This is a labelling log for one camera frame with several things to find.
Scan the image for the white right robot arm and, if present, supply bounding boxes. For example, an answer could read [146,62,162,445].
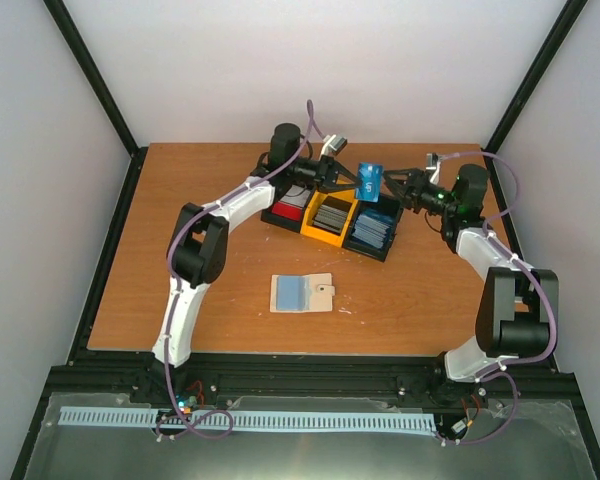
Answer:
[383,162,559,383]

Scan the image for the black left frame post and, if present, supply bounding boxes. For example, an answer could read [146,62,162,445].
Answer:
[42,0,140,157]

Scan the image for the black card bin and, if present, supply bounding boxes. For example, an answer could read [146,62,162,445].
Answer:
[259,149,317,235]
[342,194,403,262]

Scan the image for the grey card stack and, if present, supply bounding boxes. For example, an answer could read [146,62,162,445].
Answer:
[311,196,353,235]

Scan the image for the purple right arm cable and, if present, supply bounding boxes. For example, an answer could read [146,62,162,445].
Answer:
[437,151,556,446]

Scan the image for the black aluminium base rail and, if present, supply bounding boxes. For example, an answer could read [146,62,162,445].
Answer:
[43,352,583,412]

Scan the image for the black right frame post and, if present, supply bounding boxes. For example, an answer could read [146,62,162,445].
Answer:
[483,0,590,156]

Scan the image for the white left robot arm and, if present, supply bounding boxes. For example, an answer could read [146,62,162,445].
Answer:
[152,123,360,403]

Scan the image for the yellow middle card bin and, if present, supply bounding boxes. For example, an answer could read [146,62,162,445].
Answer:
[300,190,358,247]

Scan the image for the light blue cable duct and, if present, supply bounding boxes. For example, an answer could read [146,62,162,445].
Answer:
[57,406,436,435]

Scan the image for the beige card holder wallet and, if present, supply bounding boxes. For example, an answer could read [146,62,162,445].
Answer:
[270,273,336,314]

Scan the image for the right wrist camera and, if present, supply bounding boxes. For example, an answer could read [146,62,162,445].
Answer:
[425,152,441,185]

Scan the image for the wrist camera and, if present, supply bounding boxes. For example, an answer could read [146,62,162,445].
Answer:
[425,152,441,185]
[320,134,348,158]

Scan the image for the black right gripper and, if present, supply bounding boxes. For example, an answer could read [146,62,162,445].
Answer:
[382,168,456,217]

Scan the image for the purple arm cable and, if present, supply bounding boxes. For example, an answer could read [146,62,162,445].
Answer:
[437,151,556,446]
[154,98,337,442]

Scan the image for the red and white card stack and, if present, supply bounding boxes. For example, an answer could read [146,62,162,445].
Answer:
[271,185,311,222]

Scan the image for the blue card stack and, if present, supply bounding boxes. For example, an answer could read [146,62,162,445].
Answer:
[352,209,397,250]

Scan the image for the blue credit card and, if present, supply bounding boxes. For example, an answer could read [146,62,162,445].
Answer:
[355,162,384,203]

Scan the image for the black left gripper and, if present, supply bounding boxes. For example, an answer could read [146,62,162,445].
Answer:
[288,155,361,195]

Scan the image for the black frame post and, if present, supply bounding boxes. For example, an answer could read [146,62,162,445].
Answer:
[483,0,590,156]
[42,0,140,157]

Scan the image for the metal front plate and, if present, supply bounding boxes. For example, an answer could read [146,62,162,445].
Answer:
[23,395,599,479]

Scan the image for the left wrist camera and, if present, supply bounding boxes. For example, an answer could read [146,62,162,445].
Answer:
[320,134,348,158]

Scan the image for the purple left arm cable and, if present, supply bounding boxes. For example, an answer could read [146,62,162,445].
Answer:
[154,98,337,442]

